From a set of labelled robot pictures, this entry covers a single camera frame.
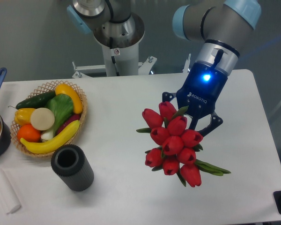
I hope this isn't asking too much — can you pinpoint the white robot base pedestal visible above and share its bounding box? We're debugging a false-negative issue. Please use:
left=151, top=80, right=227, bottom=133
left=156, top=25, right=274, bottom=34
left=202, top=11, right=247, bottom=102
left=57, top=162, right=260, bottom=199
left=93, top=13, right=145, bottom=76

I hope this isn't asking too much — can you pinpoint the orange fruit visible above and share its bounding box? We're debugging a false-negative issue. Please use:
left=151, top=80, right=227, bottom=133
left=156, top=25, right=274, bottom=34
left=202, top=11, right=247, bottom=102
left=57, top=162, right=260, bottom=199
left=17, top=124, right=41, bottom=143

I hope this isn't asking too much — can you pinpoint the green lettuce leaf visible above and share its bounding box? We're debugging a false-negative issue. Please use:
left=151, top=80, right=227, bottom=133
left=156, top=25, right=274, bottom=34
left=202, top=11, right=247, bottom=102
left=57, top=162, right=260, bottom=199
left=45, top=94, right=74, bottom=135

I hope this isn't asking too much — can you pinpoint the yellow squash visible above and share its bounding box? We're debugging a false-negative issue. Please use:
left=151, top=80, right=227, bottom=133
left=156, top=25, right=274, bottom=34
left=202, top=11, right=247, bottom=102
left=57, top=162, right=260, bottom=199
left=55, top=83, right=83, bottom=114

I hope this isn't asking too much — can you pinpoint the yellow banana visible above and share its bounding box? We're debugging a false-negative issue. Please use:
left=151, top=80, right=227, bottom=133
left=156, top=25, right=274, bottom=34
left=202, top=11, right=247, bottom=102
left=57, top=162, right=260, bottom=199
left=20, top=120, right=80, bottom=154

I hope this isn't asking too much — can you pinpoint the green cucumber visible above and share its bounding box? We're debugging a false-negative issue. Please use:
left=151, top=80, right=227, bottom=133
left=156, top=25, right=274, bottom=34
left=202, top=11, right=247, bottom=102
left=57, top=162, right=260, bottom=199
left=8, top=91, right=56, bottom=110

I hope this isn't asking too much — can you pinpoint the woven wicker basket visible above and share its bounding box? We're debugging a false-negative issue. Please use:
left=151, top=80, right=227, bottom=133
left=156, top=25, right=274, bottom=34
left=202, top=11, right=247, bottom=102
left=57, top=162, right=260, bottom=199
left=10, top=80, right=88, bottom=158

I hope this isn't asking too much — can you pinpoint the white scallion bulb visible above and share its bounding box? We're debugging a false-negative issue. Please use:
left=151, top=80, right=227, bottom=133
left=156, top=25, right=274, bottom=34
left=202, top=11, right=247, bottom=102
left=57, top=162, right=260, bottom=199
left=41, top=128, right=54, bottom=142

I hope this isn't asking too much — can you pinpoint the purple eggplant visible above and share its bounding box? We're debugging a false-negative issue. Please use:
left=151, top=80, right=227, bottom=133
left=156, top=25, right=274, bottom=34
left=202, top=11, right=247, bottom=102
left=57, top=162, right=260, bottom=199
left=56, top=114, right=81, bottom=135

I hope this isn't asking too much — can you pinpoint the dark grey ribbed vase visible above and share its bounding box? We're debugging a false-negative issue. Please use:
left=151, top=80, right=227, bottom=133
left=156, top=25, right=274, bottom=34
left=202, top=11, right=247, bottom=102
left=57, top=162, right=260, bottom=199
left=51, top=144, right=94, bottom=192

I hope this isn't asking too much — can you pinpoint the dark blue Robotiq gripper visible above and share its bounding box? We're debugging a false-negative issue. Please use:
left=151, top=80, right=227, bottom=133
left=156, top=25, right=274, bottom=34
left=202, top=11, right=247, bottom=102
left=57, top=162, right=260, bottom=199
left=162, top=63, right=228, bottom=137

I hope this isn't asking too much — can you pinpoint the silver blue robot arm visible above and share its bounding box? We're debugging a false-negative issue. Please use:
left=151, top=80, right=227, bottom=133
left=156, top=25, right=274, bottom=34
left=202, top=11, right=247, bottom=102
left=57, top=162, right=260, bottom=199
left=67, top=0, right=261, bottom=136

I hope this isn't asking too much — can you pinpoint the metal table frame bracket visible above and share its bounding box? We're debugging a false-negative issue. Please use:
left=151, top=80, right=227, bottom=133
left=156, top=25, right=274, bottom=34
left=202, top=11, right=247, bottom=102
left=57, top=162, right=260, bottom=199
left=72, top=53, right=192, bottom=79

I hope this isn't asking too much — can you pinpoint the yellow bell pepper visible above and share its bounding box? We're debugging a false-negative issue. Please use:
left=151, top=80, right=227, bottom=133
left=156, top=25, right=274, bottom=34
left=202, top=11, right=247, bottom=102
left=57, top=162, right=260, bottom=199
left=14, top=108, right=35, bottom=126

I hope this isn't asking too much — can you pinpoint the white rolled cloth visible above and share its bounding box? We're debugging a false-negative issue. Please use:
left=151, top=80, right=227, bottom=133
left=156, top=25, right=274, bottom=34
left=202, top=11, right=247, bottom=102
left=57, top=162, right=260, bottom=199
left=0, top=169, right=22, bottom=214

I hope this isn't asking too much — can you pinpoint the red tulip bouquet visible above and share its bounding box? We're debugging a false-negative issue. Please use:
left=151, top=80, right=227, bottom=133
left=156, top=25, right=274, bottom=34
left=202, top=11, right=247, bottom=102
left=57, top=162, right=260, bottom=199
left=137, top=101, right=230, bottom=187

